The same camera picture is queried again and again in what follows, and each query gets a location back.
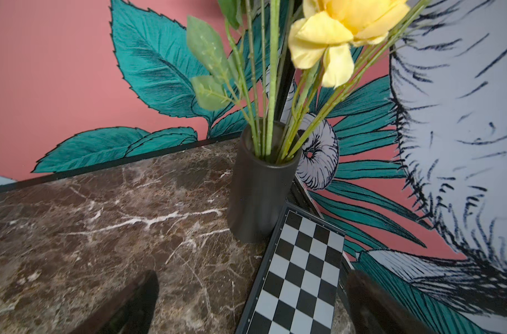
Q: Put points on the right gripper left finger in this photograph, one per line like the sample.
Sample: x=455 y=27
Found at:
x=130 y=310

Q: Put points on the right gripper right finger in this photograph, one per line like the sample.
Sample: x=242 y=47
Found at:
x=373 y=310

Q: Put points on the black vase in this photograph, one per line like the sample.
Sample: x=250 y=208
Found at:
x=258 y=192

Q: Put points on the checkerboard calibration plate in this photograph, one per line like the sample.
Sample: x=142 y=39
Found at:
x=296 y=285

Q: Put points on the yellow flower bouquet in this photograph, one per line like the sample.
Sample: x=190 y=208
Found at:
x=333 y=44

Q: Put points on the black right frame post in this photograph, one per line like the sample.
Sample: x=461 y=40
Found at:
x=287 y=82

